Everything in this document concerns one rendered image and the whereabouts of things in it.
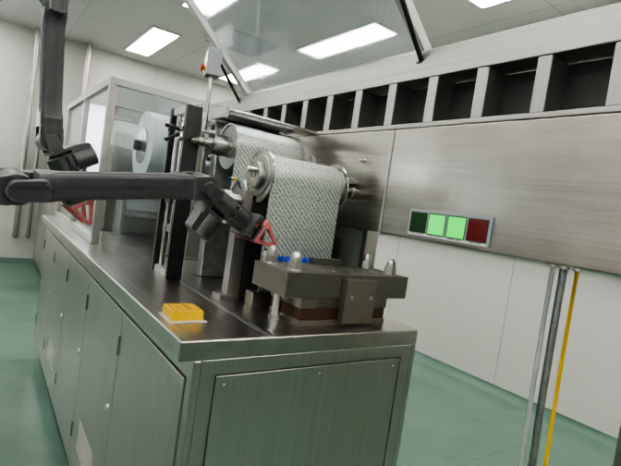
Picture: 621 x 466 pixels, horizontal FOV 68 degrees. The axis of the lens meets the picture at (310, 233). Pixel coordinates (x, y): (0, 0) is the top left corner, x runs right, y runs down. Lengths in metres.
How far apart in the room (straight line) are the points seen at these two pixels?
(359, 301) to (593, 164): 0.59
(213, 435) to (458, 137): 0.88
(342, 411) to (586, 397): 2.60
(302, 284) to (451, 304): 3.09
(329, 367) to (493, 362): 2.88
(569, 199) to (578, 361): 2.63
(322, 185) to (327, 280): 0.32
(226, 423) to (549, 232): 0.76
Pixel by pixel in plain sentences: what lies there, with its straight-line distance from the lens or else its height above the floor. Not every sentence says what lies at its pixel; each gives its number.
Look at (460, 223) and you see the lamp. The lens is 1.17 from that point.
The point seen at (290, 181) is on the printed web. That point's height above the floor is 1.24.
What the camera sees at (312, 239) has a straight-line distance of 1.32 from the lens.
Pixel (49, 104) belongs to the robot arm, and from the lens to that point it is 1.47.
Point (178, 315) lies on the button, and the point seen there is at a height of 0.91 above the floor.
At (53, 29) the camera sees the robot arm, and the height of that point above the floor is 1.55.
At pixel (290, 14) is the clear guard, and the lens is 1.76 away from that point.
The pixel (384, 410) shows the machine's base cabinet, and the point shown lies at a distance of 1.31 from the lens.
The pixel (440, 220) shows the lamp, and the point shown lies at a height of 1.20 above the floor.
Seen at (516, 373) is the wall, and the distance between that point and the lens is 3.84.
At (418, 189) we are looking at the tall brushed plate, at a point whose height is 1.27.
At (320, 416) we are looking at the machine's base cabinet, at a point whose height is 0.70.
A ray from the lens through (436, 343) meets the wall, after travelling 4.23.
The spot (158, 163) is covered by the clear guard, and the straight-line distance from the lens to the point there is 2.20.
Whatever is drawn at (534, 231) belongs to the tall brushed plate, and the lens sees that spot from 1.08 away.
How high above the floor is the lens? 1.18
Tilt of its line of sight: 3 degrees down
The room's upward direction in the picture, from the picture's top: 8 degrees clockwise
